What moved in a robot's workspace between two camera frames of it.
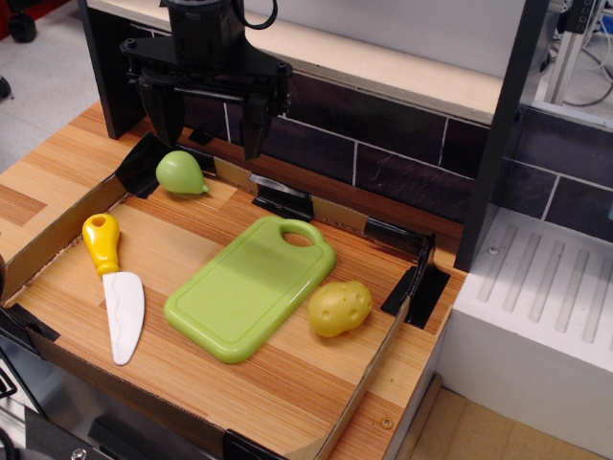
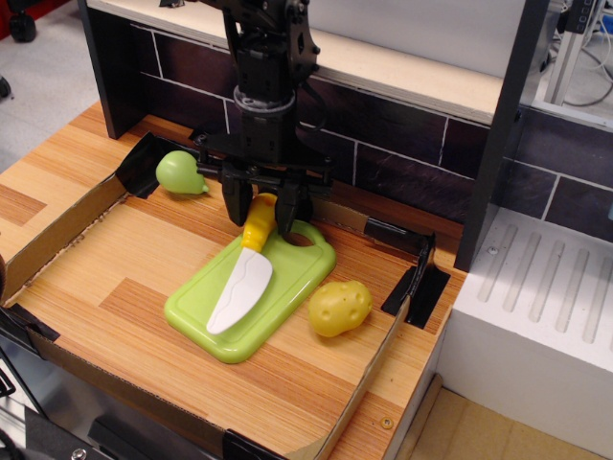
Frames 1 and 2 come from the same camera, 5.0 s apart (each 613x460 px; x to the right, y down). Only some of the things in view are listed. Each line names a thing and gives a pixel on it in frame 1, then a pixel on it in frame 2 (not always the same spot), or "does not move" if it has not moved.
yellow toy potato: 339,306 does not move
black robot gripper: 208,53 -> 267,149
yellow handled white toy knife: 124,294 -> 255,267
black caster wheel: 23,28 does not move
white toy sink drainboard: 532,329 does not move
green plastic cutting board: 239,301 does not move
